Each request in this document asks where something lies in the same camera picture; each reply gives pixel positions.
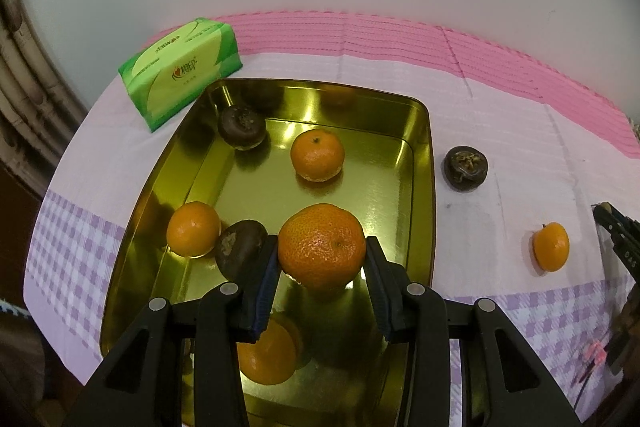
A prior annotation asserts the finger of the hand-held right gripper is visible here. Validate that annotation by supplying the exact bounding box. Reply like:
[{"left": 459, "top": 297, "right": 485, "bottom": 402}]
[
  {"left": 606, "top": 227, "right": 640, "bottom": 280},
  {"left": 591, "top": 202, "right": 640, "bottom": 234}
]

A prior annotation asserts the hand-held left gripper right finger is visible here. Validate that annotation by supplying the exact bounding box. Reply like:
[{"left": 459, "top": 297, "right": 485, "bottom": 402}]
[{"left": 364, "top": 236, "right": 583, "bottom": 427}]

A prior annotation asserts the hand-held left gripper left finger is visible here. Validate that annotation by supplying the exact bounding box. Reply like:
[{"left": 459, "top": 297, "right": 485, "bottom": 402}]
[{"left": 62, "top": 234, "right": 280, "bottom": 427}]

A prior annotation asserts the dark brown mangosteen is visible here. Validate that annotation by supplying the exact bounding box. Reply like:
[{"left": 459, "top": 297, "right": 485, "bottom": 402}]
[
  {"left": 442, "top": 146, "right": 489, "bottom": 192},
  {"left": 215, "top": 220, "right": 269, "bottom": 282},
  {"left": 217, "top": 105, "right": 267, "bottom": 151}
]

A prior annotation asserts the large orange tangerine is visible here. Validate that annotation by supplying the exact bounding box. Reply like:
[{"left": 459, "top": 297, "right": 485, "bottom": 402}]
[{"left": 277, "top": 203, "right": 367, "bottom": 292}]

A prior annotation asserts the gold metal tray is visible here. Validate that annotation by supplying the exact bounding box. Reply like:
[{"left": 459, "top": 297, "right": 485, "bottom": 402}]
[{"left": 99, "top": 78, "right": 435, "bottom": 427}]

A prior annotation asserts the pink checked tablecloth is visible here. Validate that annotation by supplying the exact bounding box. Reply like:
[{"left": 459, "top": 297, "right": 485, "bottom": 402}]
[{"left": 22, "top": 9, "right": 640, "bottom": 427}]

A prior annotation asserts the green tissue pack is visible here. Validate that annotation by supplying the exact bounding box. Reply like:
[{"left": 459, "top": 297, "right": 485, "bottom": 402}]
[{"left": 118, "top": 17, "right": 244, "bottom": 134}]

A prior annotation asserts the pink cable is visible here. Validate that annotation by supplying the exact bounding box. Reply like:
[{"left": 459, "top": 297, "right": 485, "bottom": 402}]
[{"left": 574, "top": 341, "right": 610, "bottom": 389}]

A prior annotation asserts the beige ribbed wall moulding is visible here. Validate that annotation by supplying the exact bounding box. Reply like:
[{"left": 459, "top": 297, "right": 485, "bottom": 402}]
[{"left": 0, "top": 0, "right": 91, "bottom": 188}]

